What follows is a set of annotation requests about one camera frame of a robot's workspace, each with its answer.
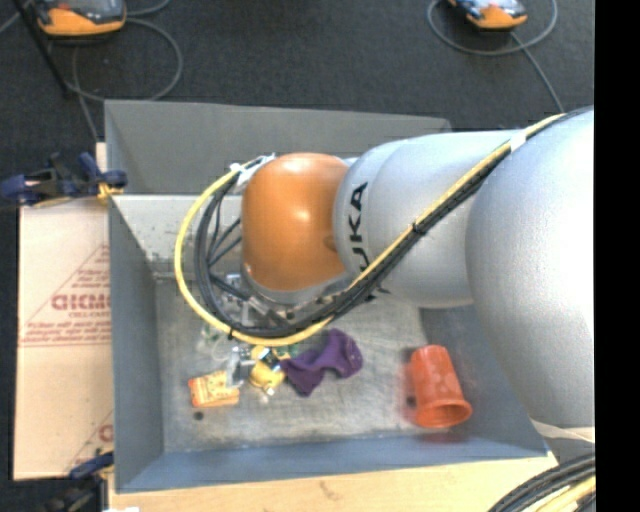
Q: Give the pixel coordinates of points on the orange-red plastic cup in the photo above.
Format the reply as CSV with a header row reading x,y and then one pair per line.
x,y
436,387

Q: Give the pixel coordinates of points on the brown cardboard board, red print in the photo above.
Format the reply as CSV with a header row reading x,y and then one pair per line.
x,y
60,280

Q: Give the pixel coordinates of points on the yellow toy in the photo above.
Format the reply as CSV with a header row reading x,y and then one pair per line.
x,y
261,374

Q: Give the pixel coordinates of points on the purple cloth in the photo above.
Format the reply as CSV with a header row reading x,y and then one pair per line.
x,y
330,362

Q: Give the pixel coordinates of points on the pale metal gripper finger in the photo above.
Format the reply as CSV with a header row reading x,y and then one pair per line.
x,y
270,386
235,367

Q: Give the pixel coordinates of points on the orange packet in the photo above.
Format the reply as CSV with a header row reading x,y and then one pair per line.
x,y
212,390

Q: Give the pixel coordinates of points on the grey metal bin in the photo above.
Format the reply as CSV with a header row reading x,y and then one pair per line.
x,y
320,410

